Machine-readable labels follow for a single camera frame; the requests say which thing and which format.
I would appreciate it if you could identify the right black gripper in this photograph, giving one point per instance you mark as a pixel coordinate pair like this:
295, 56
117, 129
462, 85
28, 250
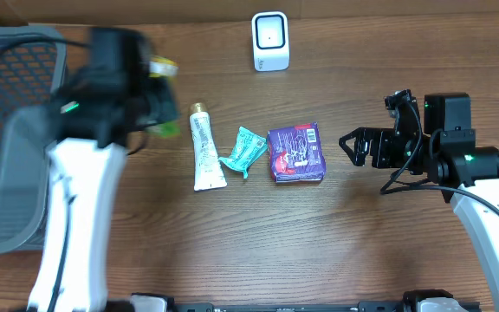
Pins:
380, 138

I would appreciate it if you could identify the purple snack package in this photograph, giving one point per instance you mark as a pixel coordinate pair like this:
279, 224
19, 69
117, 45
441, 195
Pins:
295, 154

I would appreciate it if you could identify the teal snack packet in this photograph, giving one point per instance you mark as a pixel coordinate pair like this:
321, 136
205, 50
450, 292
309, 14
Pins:
249, 147

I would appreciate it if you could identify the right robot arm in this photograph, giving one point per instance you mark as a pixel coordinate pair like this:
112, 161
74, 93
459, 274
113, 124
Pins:
432, 147

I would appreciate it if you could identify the white tube gold cap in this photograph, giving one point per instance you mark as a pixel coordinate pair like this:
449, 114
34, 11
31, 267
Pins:
208, 171

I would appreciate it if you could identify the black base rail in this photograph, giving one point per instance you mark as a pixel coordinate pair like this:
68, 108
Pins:
364, 306

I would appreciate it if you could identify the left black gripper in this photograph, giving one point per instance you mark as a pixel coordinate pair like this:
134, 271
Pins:
160, 102

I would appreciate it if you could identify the green juice carton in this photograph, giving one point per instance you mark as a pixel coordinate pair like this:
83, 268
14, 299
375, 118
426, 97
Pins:
164, 110

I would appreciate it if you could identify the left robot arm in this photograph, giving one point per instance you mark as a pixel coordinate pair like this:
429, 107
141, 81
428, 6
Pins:
90, 118

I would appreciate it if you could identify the grey plastic basket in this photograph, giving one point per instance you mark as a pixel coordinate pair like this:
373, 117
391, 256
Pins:
32, 66

